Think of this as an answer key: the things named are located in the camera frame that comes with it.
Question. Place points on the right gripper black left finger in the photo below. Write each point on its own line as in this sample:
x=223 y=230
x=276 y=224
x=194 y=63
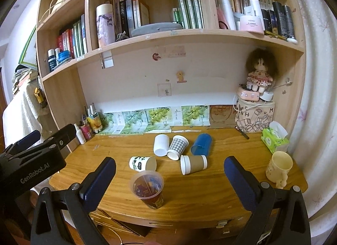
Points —
x=49 y=225

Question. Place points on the black cosmetic bottles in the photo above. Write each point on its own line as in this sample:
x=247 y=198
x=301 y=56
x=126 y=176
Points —
x=285 y=24

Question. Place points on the beige printed fabric bag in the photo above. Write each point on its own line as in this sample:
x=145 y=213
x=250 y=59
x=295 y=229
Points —
x=253 y=117

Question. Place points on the green spined books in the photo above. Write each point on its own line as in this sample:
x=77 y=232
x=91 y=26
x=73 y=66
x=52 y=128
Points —
x=189 y=14

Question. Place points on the brown cardboard with drawing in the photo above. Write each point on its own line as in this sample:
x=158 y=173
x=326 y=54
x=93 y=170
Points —
x=222 y=116

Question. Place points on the blue plastic cup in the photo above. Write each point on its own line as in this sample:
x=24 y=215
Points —
x=202 y=145

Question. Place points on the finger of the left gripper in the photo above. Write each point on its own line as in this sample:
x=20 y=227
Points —
x=23 y=139

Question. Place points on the green grape printed box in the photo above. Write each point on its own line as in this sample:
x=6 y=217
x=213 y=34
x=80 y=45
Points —
x=154 y=120

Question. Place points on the pink cosmetic jar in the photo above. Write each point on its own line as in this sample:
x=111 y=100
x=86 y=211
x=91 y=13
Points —
x=252 y=24

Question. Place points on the dark pen on desk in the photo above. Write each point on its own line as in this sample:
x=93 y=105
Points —
x=242 y=132

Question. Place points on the curly-haired rag doll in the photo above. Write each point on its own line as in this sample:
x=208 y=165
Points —
x=262 y=68

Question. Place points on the white panda paper cup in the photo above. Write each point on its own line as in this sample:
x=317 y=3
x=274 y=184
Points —
x=142 y=163

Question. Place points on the cream ceramic mug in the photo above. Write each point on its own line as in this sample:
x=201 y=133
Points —
x=278 y=168

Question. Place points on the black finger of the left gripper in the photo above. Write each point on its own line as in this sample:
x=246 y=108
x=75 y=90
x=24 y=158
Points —
x=60 y=139

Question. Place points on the green tissue pack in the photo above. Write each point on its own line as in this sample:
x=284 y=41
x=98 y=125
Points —
x=275 y=137

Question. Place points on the grey flat pouch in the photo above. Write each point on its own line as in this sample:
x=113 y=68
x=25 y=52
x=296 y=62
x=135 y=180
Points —
x=154 y=28

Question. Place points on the pink tube container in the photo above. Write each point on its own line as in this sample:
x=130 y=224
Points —
x=87 y=131

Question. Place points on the red printed plastic cup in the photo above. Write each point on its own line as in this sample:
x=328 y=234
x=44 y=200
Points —
x=148 y=187

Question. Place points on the red books on shelf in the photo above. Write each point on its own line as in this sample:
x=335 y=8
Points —
x=64 y=41

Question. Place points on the plain white paper cup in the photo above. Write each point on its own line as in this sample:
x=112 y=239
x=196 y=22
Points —
x=161 y=145

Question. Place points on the grey checkered paper cup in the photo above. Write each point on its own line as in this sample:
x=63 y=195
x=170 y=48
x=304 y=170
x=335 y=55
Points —
x=177 y=147

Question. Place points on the brown sleeve paper cup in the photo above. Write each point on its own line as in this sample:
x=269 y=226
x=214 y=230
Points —
x=192 y=164

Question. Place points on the white spray bottle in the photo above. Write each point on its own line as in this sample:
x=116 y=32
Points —
x=79 y=134

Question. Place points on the blue lidded jar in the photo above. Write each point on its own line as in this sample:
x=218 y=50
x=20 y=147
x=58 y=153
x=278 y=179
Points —
x=64 y=56

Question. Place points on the lilac floral cylinder tin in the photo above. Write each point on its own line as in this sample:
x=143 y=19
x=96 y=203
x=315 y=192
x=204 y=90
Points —
x=105 y=25

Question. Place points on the wooden bookshelf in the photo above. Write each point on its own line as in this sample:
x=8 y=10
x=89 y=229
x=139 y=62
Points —
x=172 y=68

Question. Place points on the pink small box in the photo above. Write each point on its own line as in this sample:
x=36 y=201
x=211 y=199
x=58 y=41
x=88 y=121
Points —
x=247 y=95

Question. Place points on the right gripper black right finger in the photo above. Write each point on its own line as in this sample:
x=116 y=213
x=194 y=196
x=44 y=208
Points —
x=291 y=225

